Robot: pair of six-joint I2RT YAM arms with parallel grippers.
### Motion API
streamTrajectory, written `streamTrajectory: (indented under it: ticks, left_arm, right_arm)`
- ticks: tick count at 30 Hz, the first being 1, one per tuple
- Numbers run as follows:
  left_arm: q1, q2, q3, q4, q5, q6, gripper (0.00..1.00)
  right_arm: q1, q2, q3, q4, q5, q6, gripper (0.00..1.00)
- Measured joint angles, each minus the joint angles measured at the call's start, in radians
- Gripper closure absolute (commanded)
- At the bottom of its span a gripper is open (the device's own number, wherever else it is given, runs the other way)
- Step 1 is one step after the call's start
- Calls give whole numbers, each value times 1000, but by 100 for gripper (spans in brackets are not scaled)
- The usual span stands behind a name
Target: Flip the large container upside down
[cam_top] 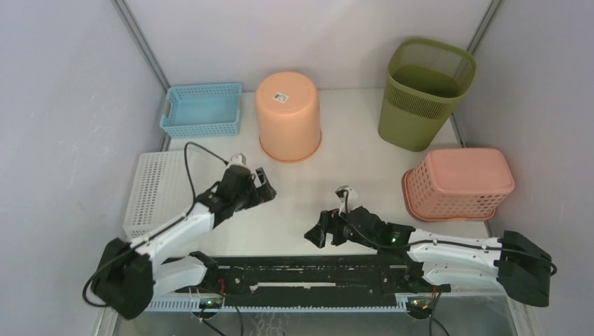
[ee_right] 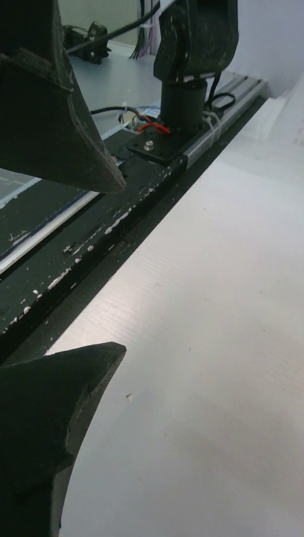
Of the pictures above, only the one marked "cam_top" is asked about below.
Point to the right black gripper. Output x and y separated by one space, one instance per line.
329 222

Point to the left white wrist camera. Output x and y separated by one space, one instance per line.
238 159

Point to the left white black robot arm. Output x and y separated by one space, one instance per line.
131 273

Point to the orange round bin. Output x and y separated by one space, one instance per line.
288 117

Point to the blue plastic basket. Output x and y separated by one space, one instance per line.
205 110

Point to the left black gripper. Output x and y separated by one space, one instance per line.
260 194

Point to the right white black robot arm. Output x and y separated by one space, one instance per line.
512 262

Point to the white cable duct strip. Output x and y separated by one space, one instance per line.
195 304

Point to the white plastic basket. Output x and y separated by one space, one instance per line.
160 192

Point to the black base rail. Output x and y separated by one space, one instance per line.
313 279

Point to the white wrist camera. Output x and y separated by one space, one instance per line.
348 197
238 159

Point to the pink plastic basket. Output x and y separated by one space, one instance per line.
451 184

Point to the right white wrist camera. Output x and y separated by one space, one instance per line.
348 197

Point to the green mesh waste bin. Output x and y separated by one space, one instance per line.
426 81

